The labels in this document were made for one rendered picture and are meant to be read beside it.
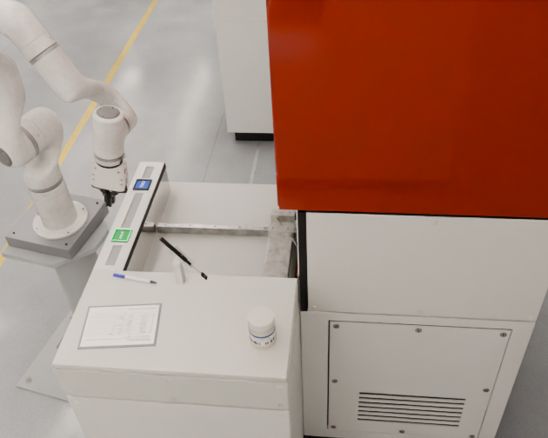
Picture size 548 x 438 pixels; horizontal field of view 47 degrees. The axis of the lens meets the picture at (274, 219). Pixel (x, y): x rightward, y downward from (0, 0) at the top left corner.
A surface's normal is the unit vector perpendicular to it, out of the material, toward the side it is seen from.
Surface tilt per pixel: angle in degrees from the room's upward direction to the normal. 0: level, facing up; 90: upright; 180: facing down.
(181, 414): 90
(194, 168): 0
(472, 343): 90
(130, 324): 0
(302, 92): 90
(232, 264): 0
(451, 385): 90
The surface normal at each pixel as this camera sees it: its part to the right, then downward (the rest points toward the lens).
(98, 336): -0.05, -0.75
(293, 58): -0.11, 0.66
